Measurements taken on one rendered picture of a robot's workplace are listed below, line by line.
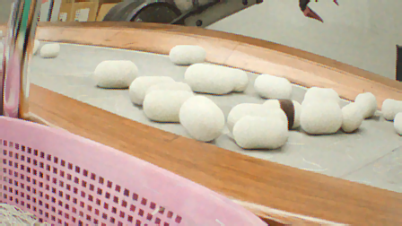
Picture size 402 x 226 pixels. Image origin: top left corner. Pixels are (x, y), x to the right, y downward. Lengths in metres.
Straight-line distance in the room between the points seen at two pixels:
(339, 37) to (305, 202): 2.64
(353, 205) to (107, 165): 0.09
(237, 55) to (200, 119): 0.31
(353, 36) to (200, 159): 2.55
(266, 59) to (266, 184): 0.44
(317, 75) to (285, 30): 2.44
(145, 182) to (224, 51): 0.48
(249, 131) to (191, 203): 0.17
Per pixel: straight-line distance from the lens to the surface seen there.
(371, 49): 2.73
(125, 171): 0.23
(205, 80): 0.52
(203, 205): 0.20
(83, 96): 0.50
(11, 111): 0.29
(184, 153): 0.26
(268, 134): 0.37
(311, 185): 0.23
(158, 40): 0.76
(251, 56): 0.68
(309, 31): 2.96
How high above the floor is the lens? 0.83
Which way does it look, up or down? 11 degrees down
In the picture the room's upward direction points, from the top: 5 degrees clockwise
